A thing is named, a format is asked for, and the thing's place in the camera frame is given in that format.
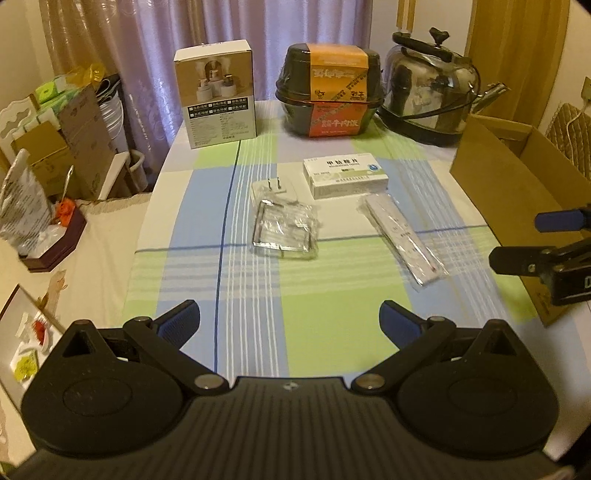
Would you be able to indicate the white green medicine box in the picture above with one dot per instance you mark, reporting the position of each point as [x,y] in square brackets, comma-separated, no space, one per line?
[344,175]

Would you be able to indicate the white plug adapter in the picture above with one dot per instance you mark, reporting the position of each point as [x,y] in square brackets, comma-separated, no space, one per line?
[272,188]

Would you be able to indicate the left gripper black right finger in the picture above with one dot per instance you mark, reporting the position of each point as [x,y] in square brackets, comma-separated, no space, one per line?
[475,393]

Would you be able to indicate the clear plastic packaging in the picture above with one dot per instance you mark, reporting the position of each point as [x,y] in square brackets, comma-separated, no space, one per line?
[285,229]

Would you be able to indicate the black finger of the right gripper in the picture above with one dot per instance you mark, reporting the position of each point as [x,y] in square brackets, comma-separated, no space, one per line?
[539,261]
[563,221]

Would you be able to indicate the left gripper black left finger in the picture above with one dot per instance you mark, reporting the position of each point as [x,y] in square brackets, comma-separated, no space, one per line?
[106,392]

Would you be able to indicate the purple curtain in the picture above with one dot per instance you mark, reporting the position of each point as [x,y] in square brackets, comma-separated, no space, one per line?
[173,55]

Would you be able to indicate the brown cardboard boxes stack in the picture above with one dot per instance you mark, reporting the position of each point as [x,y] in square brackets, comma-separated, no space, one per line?
[80,143]

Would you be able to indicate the open brown cardboard box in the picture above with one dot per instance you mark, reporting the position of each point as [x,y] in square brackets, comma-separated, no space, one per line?
[511,172]

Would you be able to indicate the crumpled silver plastic bag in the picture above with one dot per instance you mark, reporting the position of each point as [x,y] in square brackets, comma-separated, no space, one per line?
[25,210]

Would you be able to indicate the white carved chair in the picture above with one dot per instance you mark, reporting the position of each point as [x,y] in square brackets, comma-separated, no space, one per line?
[16,115]

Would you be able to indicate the stainless steel kettle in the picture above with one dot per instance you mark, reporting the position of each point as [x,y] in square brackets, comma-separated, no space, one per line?
[430,90]

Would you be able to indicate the plaid tablecloth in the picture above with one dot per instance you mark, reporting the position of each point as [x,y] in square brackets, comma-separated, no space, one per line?
[270,314]

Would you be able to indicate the double wall socket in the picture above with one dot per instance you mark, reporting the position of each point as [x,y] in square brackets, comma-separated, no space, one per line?
[586,90]

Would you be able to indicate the open brown gift box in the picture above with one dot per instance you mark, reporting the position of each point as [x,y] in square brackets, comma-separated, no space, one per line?
[28,335]

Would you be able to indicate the white plastic bucket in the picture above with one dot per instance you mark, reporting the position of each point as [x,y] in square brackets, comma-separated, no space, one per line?
[110,99]

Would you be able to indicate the wooden door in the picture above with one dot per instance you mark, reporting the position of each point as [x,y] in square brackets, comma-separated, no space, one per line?
[520,44]

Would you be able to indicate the white product carton box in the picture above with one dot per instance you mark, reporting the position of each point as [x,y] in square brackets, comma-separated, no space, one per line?
[215,88]

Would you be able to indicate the yellow plastic bag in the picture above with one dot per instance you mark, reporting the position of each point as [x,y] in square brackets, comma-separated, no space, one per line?
[92,75]

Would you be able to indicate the dark wooden tray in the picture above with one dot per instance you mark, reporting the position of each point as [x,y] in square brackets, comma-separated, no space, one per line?
[60,249]

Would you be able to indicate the green tissue packs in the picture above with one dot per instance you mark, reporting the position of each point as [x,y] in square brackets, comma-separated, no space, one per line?
[51,90]

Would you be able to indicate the black orange food container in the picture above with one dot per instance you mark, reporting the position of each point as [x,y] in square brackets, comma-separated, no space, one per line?
[329,90]

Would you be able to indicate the white remote control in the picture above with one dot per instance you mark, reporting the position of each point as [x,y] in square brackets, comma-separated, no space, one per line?
[423,266]

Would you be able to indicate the quilted brown chair cushion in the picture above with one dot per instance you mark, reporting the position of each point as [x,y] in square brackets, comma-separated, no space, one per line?
[569,132]

